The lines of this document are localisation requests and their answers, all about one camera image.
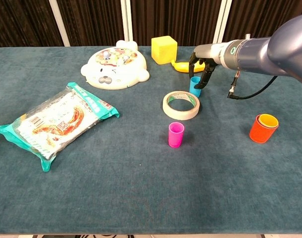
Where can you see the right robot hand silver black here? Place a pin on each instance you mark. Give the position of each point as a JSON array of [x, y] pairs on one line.
[[210, 52]]

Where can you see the blue plastic cup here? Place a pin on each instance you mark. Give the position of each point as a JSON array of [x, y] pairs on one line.
[[194, 92]]

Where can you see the yellow plastic cup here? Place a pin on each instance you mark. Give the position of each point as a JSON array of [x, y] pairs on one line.
[[268, 120]]

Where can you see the pink plastic cup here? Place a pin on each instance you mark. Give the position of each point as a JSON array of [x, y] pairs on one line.
[[175, 138]]

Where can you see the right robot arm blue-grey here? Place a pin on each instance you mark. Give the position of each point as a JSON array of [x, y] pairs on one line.
[[265, 54]]

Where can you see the yellow banana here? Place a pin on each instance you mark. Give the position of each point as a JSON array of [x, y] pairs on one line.
[[180, 67]]

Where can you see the yellow foam cube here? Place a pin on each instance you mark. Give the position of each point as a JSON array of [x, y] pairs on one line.
[[163, 50]]

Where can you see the masking tape roll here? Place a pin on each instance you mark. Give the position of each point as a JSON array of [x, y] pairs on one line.
[[180, 115]]

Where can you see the orange plastic cup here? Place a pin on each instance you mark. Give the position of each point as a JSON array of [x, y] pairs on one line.
[[260, 135]]

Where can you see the white bear fishing toy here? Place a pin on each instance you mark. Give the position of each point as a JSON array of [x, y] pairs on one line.
[[111, 74]]

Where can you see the teal velvet tablecloth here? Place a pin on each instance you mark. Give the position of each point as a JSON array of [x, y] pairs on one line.
[[141, 178]]

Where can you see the teal snack package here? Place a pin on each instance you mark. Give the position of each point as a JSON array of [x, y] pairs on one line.
[[54, 124]]

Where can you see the white partition post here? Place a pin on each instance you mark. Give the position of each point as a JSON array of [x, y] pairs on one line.
[[127, 19], [59, 22], [221, 19]]

